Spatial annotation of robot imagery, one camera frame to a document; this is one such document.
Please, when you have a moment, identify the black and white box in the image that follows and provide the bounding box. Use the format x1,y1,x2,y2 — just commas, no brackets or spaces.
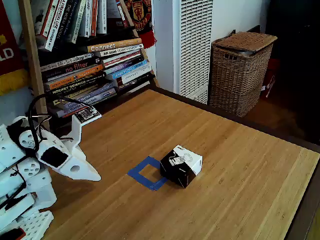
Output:
159,144,203,190

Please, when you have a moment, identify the blue tape square target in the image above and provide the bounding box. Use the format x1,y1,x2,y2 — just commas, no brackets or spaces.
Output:
127,156,169,192

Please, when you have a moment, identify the grey blue book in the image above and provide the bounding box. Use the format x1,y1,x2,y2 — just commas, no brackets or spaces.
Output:
63,86,118,106

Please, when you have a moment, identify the black Rocket Science book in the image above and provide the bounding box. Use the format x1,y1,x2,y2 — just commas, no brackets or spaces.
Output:
46,71,108,97

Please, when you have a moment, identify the orange book with dark title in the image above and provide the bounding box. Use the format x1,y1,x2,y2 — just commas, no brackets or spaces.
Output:
44,64,105,90

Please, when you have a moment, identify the black no filter book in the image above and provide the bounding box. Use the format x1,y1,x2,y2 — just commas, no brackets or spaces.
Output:
41,57,101,80

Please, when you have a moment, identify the black book with white title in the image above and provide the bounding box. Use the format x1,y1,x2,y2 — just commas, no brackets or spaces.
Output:
117,73,156,90

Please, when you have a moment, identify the white book with script title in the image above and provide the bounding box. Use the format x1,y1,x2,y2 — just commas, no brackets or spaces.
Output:
39,52,94,73

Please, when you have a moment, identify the wooden ladder bookshelf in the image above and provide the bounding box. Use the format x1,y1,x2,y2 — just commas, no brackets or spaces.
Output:
18,0,161,131

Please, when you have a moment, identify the plain white book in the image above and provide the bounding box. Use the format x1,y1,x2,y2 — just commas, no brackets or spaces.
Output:
116,63,153,86

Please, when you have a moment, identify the light blue book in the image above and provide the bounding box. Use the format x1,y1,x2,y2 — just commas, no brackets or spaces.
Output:
109,59,149,80

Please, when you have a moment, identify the dark purple book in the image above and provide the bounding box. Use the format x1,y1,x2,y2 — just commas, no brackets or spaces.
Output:
103,56,145,74

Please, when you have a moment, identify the red and yellow banner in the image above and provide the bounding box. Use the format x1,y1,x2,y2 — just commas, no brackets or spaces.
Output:
0,0,28,97

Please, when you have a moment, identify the white book with red stripes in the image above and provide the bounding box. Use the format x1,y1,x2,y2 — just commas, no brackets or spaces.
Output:
101,49,142,68

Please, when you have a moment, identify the white Modern Romance book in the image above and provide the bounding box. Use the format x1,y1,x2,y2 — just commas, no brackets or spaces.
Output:
96,43,145,58

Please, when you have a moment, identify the orange Connect book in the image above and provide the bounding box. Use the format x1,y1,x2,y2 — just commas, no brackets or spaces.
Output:
86,37,143,53

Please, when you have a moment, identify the white Financial Life book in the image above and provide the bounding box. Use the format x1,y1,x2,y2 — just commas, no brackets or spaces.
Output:
44,0,70,52

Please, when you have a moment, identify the pale green upright book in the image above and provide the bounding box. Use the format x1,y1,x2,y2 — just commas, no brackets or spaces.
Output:
69,0,88,45

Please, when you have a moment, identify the dark Moral Animal book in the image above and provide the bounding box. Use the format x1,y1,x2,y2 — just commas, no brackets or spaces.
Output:
55,0,77,47

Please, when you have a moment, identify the thin white upright book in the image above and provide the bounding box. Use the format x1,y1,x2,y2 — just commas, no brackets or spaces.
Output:
83,0,92,38

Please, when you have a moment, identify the thin orange upright book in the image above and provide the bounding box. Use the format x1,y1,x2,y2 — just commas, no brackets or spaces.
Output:
89,0,99,37

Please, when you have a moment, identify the wide white upright book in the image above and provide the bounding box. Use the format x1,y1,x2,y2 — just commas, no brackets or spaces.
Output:
96,0,108,35

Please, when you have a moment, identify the white book with photo cover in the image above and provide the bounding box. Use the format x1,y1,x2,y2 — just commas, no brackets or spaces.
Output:
31,0,55,39

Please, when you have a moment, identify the leaning red book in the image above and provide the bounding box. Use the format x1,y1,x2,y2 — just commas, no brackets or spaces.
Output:
115,0,130,28

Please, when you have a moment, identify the red and black football scarf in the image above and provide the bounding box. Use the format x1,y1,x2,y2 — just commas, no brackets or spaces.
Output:
123,0,158,50

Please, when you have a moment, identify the white louvered heater unit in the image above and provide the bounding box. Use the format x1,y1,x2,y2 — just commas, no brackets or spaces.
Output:
172,0,215,105

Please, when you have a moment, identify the brown wicker basket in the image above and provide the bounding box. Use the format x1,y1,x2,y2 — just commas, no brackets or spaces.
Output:
208,31,278,118

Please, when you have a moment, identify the white camera mount with board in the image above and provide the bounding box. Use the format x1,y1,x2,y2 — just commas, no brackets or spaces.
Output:
71,106,103,148

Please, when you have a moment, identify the black cable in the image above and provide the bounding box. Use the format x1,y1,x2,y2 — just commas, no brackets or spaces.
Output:
26,93,97,156

